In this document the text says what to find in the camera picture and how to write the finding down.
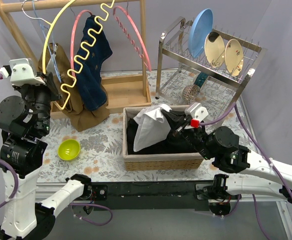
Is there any white cloth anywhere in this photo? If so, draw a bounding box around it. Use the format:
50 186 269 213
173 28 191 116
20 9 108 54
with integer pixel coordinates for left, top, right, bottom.
133 104 171 152

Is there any black skirt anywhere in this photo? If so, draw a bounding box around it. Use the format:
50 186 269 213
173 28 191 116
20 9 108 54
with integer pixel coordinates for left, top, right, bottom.
126 118 196 155

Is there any yellow hanger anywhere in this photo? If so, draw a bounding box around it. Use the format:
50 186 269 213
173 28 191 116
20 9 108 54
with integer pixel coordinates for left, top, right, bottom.
20 0 116 111

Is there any blue denim garment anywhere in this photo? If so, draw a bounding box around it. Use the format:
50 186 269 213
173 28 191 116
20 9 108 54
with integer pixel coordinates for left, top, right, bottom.
74 15 113 112

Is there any pink hanger of skirt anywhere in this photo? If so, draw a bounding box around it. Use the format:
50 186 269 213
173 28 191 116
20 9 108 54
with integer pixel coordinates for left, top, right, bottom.
112 6 153 72

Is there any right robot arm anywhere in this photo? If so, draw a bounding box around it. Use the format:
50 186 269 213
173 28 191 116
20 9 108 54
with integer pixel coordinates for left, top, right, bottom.
162 110 292 203

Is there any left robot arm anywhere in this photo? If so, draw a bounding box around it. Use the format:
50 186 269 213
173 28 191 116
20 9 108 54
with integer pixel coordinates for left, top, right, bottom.
0 73 92 240

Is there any pink hanger with denim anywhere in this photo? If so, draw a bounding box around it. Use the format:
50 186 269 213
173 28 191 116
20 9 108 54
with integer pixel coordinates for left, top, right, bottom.
70 9 92 70

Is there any patterned bowl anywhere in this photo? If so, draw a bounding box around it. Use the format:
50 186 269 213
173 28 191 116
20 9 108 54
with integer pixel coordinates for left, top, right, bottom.
182 84 199 104

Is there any brown garment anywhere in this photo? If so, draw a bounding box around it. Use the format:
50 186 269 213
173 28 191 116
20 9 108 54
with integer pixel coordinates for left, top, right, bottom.
45 43 110 132

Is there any teal cup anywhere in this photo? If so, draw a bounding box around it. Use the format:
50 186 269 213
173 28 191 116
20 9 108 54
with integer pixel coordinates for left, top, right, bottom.
194 72 209 88

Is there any wooden clothes rack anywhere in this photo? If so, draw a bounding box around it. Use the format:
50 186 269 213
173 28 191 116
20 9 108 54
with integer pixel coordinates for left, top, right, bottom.
0 0 151 114

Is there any lime green bowl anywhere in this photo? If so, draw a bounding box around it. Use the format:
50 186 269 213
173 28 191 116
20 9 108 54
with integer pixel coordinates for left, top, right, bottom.
57 139 81 161

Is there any metal dish rack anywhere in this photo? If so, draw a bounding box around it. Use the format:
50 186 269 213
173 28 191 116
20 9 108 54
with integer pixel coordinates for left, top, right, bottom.
155 16 267 120

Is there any wicker basket with liner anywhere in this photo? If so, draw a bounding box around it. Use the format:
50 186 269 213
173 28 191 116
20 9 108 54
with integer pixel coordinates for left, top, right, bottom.
122 106 204 171

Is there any cream plate with dark spot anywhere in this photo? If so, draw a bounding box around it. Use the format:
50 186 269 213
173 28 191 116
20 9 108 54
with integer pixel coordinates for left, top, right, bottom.
204 31 225 69

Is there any floral table mat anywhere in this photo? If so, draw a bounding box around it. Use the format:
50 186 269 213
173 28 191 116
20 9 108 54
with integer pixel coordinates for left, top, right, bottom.
37 70 258 184

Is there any cream plate with flowers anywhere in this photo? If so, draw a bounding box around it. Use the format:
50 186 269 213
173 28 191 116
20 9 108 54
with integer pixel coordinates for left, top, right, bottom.
225 39 244 77

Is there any blue plate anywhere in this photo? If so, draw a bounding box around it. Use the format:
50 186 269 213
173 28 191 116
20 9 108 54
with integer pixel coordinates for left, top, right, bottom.
188 8 213 58

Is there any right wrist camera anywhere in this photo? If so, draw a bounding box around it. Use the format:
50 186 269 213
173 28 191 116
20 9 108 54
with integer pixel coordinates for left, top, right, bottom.
184 102 209 129

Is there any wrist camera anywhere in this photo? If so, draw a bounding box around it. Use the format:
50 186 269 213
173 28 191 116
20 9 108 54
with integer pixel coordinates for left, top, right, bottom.
0 58 46 87
184 102 209 129

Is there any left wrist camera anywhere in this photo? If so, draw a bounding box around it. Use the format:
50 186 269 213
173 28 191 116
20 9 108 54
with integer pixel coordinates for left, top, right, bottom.
0 58 46 87

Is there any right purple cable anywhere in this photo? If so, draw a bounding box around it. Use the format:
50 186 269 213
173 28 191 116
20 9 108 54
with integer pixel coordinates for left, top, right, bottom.
199 102 292 240

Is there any purple cable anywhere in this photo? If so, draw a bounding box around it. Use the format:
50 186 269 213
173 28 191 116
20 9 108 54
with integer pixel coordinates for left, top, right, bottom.
199 102 292 240
0 73 113 232

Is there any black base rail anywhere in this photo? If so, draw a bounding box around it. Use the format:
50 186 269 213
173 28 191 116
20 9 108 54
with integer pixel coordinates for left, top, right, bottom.
63 181 233 217

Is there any blue wire hanger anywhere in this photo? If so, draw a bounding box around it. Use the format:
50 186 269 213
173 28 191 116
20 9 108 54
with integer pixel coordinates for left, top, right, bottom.
31 0 63 83

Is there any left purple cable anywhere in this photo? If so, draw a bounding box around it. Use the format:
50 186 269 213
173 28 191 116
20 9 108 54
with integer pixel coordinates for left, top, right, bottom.
0 73 113 232

